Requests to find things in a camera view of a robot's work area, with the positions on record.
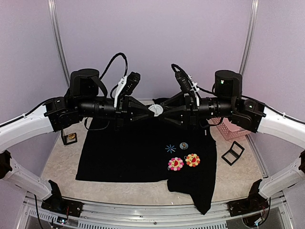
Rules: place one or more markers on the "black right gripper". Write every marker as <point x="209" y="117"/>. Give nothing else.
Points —
<point x="191" y="114"/>

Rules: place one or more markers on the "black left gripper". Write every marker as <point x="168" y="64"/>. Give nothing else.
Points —
<point x="122" y="110"/>

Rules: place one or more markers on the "teal round brooch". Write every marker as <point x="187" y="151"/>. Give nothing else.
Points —
<point x="156" y="109"/>

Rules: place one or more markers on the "black t-shirt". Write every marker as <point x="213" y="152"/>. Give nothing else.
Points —
<point x="140" y="152"/>

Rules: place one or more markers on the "black brooch box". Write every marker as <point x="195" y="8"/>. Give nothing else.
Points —
<point x="66" y="141"/>
<point x="236" y="150"/>

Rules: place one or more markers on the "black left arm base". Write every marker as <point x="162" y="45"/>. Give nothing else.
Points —
<point x="56" y="203"/>

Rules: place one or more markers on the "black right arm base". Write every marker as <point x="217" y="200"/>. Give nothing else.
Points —
<point x="254" y="202"/>

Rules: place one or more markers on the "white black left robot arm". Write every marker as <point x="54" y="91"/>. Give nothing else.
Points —
<point x="86" y="97"/>

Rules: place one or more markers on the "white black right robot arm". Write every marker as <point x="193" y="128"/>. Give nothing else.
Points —
<point x="245" y="112"/>

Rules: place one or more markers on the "round portrait pin badge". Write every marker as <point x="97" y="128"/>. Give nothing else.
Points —
<point x="183" y="146"/>

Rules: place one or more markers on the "gold round brooch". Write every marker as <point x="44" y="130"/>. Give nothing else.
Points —
<point x="71" y="136"/>

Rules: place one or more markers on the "orange flower plush badge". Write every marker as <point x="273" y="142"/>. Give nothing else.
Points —
<point x="192" y="160"/>

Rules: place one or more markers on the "pink plastic basket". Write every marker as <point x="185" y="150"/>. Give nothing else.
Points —
<point x="228" y="130"/>

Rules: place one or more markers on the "pink flower plush badge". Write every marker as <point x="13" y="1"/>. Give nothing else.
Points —
<point x="175" y="164"/>

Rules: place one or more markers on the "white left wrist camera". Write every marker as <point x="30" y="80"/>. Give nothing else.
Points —
<point x="126" y="86"/>

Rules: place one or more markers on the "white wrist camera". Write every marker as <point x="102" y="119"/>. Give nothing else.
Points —
<point x="187" y="85"/>
<point x="126" y="86"/>

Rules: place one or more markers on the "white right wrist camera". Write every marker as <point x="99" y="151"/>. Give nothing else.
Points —
<point x="187" y="85"/>

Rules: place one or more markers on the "grey aluminium front rail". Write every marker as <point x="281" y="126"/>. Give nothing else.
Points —
<point x="96" y="215"/>

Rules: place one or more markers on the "grey aluminium right corner post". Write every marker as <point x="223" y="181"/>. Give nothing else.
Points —
<point x="249" y="36"/>

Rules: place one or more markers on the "grey aluminium corner post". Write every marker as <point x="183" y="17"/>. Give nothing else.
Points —
<point x="57" y="37"/>
<point x="249" y="36"/>

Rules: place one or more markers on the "grey aluminium left corner post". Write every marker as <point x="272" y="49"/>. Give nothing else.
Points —
<point x="57" y="37"/>

